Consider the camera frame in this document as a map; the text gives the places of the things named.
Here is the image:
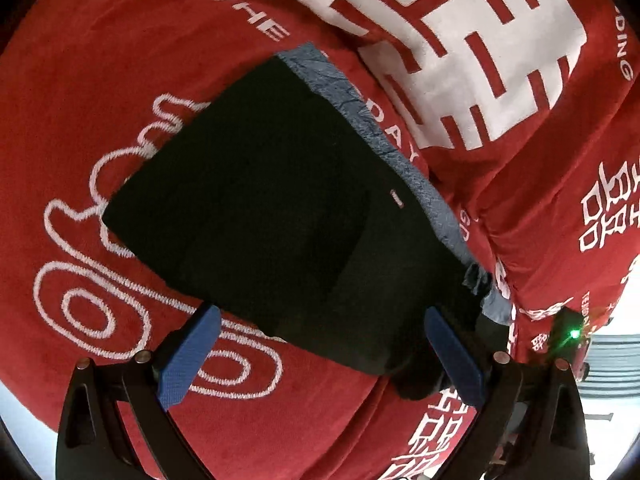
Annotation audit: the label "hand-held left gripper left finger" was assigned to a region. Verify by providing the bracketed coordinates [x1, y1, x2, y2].
[56, 304, 222, 480]

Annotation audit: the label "red printed bed cover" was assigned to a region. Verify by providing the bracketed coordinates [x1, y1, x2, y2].
[0, 0, 516, 480]

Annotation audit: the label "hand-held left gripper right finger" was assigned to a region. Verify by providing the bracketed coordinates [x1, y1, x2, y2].
[424, 306, 593, 480]

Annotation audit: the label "black pants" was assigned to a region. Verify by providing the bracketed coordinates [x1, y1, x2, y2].
[101, 55, 493, 401]

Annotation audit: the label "red printed quilt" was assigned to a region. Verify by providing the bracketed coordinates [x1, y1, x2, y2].
[190, 0, 640, 366]

